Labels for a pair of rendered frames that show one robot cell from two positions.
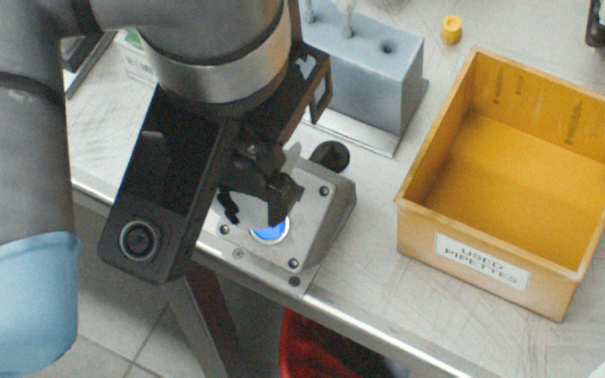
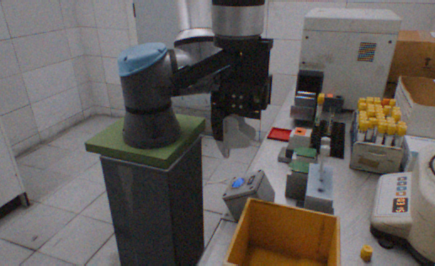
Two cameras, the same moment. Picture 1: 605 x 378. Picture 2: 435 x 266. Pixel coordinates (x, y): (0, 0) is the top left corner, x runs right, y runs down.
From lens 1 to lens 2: 0.68 m
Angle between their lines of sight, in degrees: 60
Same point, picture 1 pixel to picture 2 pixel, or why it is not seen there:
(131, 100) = (283, 172)
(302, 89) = (244, 84)
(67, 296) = not seen: outside the picture
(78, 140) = (264, 163)
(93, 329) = not seen: outside the picture
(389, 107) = not seen: hidden behind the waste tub
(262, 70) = (220, 22)
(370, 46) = (318, 185)
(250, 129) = (225, 77)
